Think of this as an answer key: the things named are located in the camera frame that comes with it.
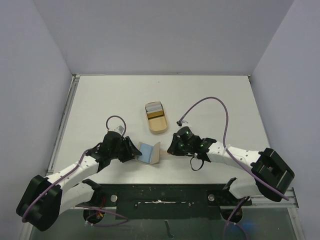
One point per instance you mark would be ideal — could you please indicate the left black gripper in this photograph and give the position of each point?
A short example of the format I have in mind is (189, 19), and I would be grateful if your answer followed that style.
(131, 151)

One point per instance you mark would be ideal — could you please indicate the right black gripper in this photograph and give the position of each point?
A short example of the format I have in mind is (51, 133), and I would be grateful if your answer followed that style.
(175, 147)

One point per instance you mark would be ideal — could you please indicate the beige leather card holder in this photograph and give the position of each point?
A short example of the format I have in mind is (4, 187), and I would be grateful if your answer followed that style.
(150, 153)

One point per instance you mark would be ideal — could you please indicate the stack of credit cards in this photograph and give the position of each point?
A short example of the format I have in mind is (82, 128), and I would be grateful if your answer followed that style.
(153, 107)

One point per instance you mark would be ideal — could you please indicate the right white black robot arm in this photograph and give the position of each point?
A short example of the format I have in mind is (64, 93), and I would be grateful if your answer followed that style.
(270, 175)

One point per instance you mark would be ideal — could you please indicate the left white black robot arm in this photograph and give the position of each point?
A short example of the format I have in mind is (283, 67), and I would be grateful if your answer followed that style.
(60, 180)

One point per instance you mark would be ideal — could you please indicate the tan oval wooden tray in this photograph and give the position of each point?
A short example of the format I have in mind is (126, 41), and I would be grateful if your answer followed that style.
(157, 122)

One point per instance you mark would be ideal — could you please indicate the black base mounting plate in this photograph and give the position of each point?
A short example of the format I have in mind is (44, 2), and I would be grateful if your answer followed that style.
(167, 201)

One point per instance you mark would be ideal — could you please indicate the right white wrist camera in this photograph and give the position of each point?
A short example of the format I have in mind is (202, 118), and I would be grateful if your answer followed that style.
(182, 123)

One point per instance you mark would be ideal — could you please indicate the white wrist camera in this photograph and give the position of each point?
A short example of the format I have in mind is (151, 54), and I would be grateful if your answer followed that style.
(119, 129)
(182, 123)

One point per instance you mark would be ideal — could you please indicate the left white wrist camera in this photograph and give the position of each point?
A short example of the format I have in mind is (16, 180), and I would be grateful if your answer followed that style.
(119, 129)

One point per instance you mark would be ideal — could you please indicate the aluminium extrusion rail left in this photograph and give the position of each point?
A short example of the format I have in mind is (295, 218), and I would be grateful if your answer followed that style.
(63, 122)

